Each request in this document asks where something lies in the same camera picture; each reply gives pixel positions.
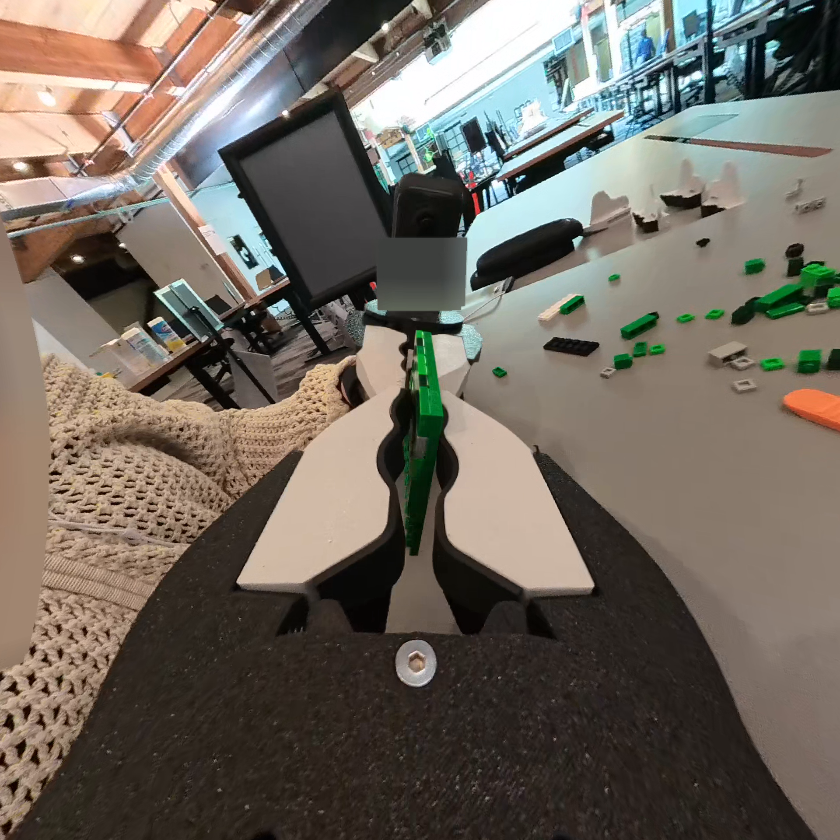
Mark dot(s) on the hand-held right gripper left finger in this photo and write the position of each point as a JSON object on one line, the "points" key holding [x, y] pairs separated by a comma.
{"points": [[315, 512]]}

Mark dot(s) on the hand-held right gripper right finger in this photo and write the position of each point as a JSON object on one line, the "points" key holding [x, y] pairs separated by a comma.
{"points": [[512, 512]]}

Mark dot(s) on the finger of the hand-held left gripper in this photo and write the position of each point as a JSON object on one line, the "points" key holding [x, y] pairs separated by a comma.
{"points": [[380, 358], [454, 364]]}

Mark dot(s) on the green lego baseplate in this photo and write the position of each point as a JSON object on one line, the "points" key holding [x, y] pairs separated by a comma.
{"points": [[426, 407]]}

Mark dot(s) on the pile of lego pieces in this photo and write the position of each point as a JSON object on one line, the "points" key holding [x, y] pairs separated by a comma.
{"points": [[638, 326]]}

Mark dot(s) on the person's left forearm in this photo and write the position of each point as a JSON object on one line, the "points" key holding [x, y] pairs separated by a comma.
{"points": [[282, 426]]}

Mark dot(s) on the white lego plate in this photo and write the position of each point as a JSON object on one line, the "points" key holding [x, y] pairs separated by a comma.
{"points": [[551, 310]]}

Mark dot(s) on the black lego plate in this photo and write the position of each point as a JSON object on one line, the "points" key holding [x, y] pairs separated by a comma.
{"points": [[571, 346]]}

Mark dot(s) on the black zippered case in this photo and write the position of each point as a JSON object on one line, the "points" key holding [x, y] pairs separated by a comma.
{"points": [[525, 249]]}

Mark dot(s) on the black portrait monitor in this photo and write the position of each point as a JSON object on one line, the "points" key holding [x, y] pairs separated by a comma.
{"points": [[302, 197]]}

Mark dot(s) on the wooden work table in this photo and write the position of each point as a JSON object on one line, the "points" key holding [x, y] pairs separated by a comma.
{"points": [[564, 141]]}

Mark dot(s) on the ceiling projector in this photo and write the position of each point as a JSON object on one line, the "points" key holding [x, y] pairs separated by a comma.
{"points": [[436, 39]]}

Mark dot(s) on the black ceiling panel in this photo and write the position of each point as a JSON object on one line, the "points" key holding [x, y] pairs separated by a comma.
{"points": [[341, 52]]}

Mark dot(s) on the white wipes canister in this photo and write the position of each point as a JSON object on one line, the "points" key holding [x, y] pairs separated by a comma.
{"points": [[141, 348], [164, 331]]}

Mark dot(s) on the orange brick separator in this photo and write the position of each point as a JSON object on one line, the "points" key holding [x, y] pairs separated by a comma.
{"points": [[817, 407]]}

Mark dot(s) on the silver ventilation duct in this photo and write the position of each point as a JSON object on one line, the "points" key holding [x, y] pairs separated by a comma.
{"points": [[216, 85]]}

